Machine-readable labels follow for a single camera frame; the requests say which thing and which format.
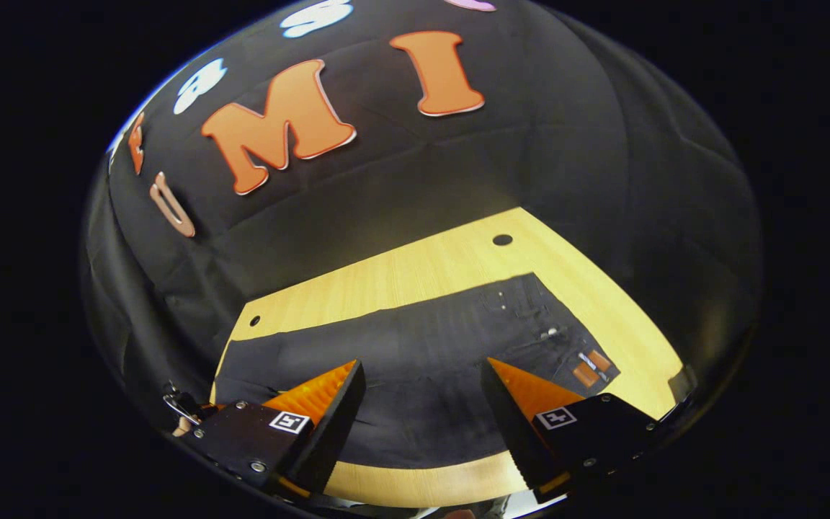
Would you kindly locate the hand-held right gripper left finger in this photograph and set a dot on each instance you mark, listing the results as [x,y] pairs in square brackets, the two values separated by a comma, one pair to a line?
[336,422]

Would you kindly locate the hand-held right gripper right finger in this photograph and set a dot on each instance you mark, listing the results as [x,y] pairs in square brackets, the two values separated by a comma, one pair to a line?
[512,422]

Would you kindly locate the dark blue jeans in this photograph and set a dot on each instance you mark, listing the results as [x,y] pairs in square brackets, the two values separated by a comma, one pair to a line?
[422,360]

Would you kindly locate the black backdrop cloth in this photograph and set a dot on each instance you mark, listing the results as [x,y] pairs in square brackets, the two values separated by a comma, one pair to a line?
[530,144]

